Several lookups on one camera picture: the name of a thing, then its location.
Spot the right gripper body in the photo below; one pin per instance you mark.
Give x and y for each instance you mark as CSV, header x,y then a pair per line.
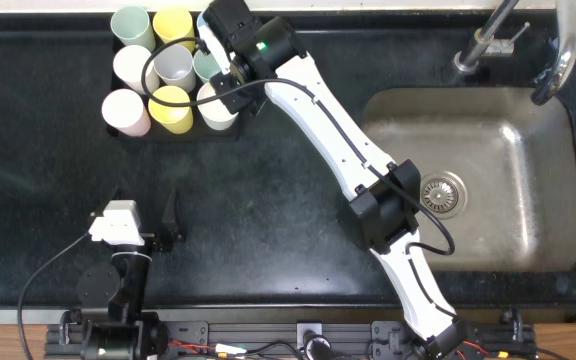
x,y
235,97

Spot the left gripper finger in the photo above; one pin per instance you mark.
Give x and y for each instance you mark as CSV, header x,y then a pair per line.
x,y
173,222

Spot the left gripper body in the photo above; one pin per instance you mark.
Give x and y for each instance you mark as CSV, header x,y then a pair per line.
x,y
154,242

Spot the white cup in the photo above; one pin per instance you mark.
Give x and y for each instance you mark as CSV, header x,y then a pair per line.
x,y
130,65
215,112

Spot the yellow cup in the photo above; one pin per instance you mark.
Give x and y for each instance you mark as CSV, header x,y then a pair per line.
x,y
173,22
170,115

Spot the pink cup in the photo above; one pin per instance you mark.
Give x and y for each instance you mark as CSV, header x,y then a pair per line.
x,y
125,112

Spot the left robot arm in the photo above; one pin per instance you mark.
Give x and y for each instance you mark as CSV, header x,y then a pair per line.
x,y
133,285

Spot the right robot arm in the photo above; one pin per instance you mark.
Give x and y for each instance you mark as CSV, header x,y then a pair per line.
x,y
328,120

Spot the black tray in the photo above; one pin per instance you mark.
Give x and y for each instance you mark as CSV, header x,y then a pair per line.
x,y
240,127

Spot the green cup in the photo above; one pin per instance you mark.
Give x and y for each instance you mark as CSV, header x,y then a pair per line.
x,y
204,67
130,25

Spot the grey cup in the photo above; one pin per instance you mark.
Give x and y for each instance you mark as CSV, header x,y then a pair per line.
x,y
173,65

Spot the blue cup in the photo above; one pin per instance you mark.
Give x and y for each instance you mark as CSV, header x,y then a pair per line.
x,y
200,25

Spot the steel sink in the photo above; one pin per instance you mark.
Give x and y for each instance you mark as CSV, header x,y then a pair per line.
x,y
518,175

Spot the steel tap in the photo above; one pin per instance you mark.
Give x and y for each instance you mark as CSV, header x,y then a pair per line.
x,y
565,55

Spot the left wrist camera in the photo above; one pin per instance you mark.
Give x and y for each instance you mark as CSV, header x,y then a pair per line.
x,y
117,222

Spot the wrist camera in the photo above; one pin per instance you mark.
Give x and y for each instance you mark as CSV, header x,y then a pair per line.
x,y
215,55
117,222

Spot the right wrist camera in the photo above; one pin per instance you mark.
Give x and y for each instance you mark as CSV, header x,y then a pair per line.
x,y
215,55

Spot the mounting rail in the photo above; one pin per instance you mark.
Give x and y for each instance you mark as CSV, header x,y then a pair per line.
x,y
258,335

